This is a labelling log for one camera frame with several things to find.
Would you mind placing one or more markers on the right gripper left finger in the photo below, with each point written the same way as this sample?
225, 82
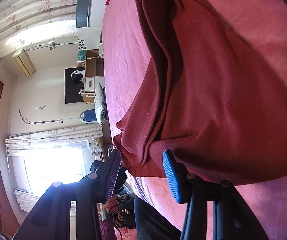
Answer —
103, 177

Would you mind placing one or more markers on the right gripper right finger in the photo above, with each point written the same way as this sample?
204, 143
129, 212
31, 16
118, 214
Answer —
180, 181

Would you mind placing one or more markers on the dark red garment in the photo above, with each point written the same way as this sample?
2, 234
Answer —
207, 96

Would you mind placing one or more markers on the operator right hand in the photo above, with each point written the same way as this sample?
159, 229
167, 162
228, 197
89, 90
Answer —
112, 205

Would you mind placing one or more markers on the blue white chair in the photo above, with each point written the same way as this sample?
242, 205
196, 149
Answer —
88, 116

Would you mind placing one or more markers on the white pillow on chair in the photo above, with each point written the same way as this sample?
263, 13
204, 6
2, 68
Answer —
99, 104

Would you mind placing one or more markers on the black television screen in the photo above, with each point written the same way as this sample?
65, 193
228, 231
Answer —
73, 84

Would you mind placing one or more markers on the wooden desk with drawers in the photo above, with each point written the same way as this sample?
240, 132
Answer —
93, 75

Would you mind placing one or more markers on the patterned window curtain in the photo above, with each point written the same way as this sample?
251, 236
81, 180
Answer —
24, 23

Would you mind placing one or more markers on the wall air conditioner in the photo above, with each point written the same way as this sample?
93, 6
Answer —
23, 62

